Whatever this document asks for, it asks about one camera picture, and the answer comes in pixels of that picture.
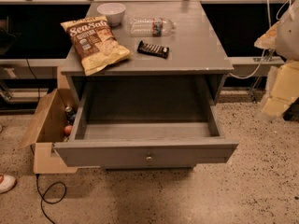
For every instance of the white red shoe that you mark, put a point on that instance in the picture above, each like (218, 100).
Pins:
(7, 183)

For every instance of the clear plastic water bottle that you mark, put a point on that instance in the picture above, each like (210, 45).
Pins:
(154, 27)

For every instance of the grey wooden drawer cabinet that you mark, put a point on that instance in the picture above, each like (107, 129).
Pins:
(194, 47)

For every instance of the dark chocolate bar wrapper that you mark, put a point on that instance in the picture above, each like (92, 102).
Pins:
(153, 50)

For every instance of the white bowl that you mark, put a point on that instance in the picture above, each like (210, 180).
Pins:
(114, 12)

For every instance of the soda can in box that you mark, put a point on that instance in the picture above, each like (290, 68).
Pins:
(69, 111)

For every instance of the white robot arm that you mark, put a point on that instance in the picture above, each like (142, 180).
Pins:
(291, 16)

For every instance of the grey top drawer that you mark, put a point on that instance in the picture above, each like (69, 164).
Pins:
(146, 123)

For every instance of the yellow foam padded gripper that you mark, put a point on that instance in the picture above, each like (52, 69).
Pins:
(288, 36)

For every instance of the sea salt chips bag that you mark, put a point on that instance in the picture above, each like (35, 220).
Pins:
(95, 43)

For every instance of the open cardboard box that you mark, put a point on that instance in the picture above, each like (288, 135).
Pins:
(47, 128)

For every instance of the red apple in box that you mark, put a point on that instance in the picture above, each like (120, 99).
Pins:
(68, 130)

